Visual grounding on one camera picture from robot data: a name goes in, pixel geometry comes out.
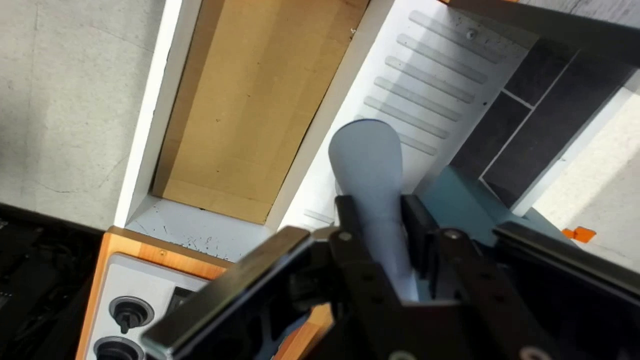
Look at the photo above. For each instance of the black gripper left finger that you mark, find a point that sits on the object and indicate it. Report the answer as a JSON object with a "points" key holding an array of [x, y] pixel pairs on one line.
{"points": [[360, 281]]}

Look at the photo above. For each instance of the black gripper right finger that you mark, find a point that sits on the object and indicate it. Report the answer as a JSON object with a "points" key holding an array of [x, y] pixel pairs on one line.
{"points": [[481, 293]]}

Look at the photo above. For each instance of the grey toy faucet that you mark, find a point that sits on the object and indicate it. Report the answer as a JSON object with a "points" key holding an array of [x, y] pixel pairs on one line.
{"points": [[373, 173]]}

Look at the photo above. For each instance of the short teal planter box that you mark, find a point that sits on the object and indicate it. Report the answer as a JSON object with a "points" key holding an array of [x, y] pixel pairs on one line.
{"points": [[463, 201]]}

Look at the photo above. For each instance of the small orange block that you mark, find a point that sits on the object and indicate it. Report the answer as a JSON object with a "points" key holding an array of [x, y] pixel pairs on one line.
{"points": [[580, 234]]}

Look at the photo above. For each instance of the black stove grate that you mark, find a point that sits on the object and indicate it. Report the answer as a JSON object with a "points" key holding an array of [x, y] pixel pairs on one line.
{"points": [[181, 298]]}

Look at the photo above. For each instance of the white toy sink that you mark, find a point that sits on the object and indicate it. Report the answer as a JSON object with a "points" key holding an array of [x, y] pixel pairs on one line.
{"points": [[252, 112]]}

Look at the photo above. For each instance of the white toy stove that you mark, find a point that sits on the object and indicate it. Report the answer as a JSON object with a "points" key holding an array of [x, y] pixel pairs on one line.
{"points": [[142, 281]]}

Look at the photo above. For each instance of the black stove knob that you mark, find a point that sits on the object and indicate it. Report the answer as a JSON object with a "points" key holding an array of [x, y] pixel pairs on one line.
{"points": [[119, 349], [130, 313]]}

